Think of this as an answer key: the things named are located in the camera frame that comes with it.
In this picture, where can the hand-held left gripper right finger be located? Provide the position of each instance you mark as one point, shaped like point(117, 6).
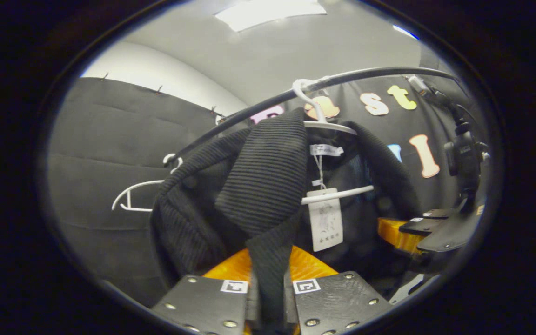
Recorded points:
point(333, 302)

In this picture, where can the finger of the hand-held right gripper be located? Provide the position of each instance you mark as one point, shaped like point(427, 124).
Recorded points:
point(454, 235)
point(417, 226)

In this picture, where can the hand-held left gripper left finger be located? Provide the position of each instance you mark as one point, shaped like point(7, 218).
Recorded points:
point(203, 302)

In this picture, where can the black ribbed jacket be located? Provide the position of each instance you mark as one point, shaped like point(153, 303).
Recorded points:
point(268, 177)

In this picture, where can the white plastic hanger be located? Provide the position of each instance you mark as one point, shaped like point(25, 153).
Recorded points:
point(338, 194)
point(129, 200)

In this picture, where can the black clothes rack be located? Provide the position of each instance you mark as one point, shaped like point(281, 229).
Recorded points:
point(379, 71)

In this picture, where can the white board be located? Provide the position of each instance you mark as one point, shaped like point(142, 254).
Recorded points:
point(405, 289)

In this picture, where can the white garment hang tag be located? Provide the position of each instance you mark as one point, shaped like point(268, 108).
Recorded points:
point(326, 223)

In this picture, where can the small ceiling light panel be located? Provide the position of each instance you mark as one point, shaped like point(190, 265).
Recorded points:
point(405, 31)

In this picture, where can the black backdrop cloth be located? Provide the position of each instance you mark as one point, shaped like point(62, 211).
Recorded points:
point(100, 139)

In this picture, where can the large ceiling light panel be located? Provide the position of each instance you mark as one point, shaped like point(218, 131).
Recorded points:
point(268, 11)

